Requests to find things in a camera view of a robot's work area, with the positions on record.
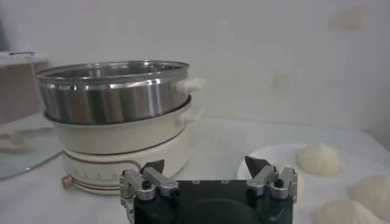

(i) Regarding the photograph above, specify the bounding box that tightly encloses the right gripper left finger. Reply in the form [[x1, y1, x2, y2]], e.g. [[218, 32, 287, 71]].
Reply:
[[118, 159, 180, 201]]

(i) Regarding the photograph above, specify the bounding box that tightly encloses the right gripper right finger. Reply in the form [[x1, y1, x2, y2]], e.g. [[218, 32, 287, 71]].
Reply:
[[244, 155, 299, 201]]

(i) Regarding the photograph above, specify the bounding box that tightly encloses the white steamed baozi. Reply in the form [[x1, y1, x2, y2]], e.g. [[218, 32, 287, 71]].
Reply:
[[297, 142, 342, 177], [350, 175, 390, 222], [272, 164, 306, 202], [313, 199, 382, 224]]

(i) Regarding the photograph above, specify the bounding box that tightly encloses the round glass pot lid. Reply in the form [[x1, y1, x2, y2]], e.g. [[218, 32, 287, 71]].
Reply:
[[0, 127, 65, 181]]

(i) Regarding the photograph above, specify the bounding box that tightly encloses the stainless steel steamer basket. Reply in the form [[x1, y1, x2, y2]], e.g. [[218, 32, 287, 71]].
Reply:
[[35, 60, 205, 125]]

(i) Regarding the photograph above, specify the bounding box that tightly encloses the white round plate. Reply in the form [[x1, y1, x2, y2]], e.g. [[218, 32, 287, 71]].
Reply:
[[236, 142, 390, 224]]

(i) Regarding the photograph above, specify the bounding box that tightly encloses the cream electric cooker pot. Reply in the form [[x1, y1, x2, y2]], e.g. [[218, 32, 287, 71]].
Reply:
[[43, 96, 204, 195]]

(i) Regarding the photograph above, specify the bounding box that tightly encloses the flat white box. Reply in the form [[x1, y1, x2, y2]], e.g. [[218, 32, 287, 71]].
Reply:
[[0, 51, 42, 60]]

